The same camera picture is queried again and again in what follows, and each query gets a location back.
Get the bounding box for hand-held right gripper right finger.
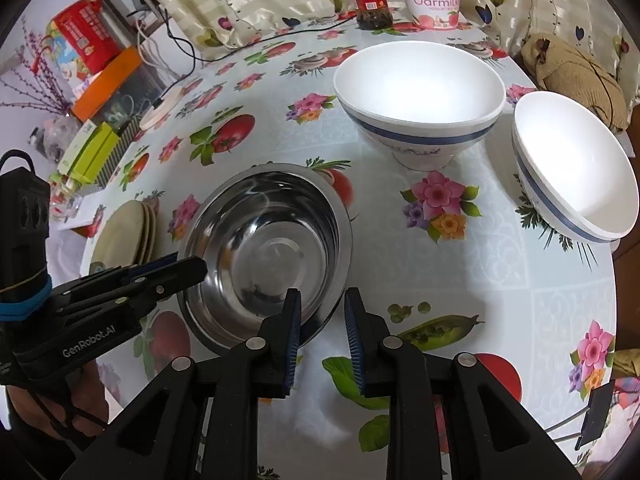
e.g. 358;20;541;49
344;287;583;480

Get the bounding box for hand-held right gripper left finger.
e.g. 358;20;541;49
60;287;303;480

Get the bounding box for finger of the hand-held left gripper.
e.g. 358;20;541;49
52;254;178;297
55;256;208;322

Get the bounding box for tan round plate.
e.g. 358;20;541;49
141;201;156;263
147;203;160;261
91;200;151;267

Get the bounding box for stainless steel bowl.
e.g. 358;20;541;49
176;165;353;352

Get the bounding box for white blue-rimmed bowl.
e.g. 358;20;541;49
333;42;506;171
511;91;640;244

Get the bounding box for person's left hand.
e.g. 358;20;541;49
7;366;111;442

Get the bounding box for white paper sheet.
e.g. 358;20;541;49
60;192;106;231

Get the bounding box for small glass jars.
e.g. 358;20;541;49
47;172;88;221

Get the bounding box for green cardboard box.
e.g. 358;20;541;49
65;125;126;181

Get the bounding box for white green-edged box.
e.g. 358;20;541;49
57;120;98;173

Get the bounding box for striped tray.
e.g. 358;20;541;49
95;112;146;188

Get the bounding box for clear plastic bag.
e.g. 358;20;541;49
30;115;83;161

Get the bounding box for cream kettle base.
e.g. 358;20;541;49
139;87;185;131

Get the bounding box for orange lidded box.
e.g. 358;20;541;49
72;46;143;122

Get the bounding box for purple decorative branches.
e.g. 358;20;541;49
0;17;71;116

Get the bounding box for red cartoon print box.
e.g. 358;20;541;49
47;0;123;91

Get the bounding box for black panel on metal rod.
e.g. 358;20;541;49
545;380;617;451

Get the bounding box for white yogurt tub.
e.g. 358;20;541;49
397;0;463;29

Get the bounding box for tan knitted hat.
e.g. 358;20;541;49
521;33;628;133

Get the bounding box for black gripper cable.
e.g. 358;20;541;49
30;395;106;441

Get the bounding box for white power cable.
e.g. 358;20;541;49
135;10;181;81

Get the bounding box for black power cable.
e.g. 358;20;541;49
127;7;361;63

